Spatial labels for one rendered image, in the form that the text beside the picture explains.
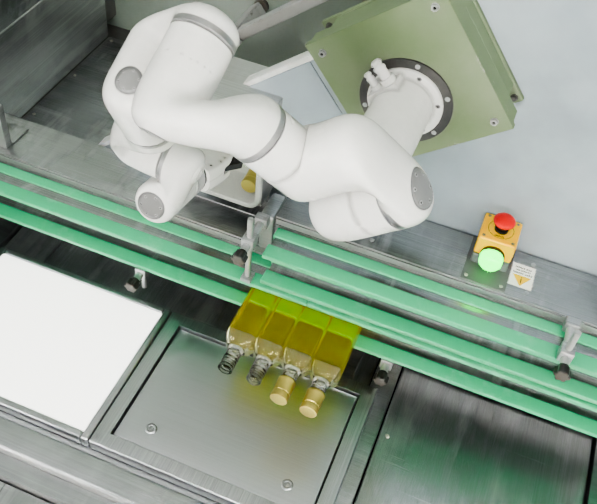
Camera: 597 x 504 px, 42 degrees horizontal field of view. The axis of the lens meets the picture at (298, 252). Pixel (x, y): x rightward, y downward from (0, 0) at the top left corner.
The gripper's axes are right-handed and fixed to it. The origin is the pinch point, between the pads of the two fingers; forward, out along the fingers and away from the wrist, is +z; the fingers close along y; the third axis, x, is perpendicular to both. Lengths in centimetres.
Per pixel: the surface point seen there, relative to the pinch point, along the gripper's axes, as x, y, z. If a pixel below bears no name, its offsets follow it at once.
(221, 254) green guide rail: -20.5, 6.4, -6.3
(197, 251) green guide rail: -20.8, 1.7, -7.8
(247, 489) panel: -45, 30, -38
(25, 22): -6, -70, 37
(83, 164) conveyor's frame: -17.4, -31.1, 2.2
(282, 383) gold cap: -27.4, 29.0, -27.1
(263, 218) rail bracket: -7.8, 13.8, -7.8
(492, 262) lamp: -1, 57, -5
